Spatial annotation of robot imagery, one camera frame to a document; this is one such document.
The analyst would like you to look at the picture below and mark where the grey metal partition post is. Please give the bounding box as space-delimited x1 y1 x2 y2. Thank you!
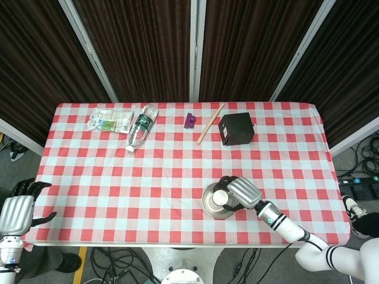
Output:
188 0 207 103
330 117 379 156
269 0 337 103
58 0 127 103
0 118 45 156

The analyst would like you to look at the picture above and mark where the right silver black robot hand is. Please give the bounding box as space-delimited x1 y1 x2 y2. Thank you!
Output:
213 175 263 212

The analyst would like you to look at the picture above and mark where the grey trouser leg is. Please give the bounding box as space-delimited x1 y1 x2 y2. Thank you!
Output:
20 245 65 280

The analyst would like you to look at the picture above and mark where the black cardboard box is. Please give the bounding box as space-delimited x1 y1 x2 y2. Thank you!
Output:
218 112 256 147

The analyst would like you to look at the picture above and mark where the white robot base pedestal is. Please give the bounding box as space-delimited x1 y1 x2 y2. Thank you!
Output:
139 247 226 284

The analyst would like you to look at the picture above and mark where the purple plastic block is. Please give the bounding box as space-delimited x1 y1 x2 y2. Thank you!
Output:
184 112 197 130

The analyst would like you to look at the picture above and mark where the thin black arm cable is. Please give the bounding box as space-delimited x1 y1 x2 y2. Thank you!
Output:
259 232 314 284

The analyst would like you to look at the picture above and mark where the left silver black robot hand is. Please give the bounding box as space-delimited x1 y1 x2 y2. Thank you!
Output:
0 179 57 237

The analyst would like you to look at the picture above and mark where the black trouser leg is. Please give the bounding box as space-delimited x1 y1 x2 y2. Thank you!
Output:
354 211 379 238

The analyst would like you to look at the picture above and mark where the white paper cup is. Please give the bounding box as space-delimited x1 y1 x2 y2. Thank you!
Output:
213 190 229 206

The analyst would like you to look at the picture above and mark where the white sneaker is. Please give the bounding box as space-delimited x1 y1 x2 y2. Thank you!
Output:
342 195 368 237

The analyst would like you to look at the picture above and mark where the dark brown curtain panel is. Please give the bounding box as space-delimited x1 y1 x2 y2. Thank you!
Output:
200 0 325 103
72 0 192 103
0 0 112 146
278 0 379 149

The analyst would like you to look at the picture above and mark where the clear plastic water bottle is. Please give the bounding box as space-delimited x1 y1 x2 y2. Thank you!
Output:
125 104 159 153

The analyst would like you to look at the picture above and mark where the black shoe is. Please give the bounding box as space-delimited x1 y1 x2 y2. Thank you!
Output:
57 251 82 273

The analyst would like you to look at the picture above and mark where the red white checkered tablecloth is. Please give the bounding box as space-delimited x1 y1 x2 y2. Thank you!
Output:
19 102 349 252

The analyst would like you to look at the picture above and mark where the round steel plate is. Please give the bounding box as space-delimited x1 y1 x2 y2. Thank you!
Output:
201 180 240 220

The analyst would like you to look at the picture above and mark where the black floor cable bundle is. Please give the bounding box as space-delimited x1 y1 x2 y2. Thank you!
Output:
334 138 379 178
0 133 28 162
88 247 158 284

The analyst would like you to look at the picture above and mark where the black power strip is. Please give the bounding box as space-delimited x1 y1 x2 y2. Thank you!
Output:
337 174 379 193

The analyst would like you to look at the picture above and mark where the wooden stick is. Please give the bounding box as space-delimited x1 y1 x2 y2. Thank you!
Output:
196 102 225 146

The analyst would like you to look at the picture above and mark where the crumpled plastic snack packet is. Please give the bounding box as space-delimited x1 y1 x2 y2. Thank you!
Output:
87 108 134 133

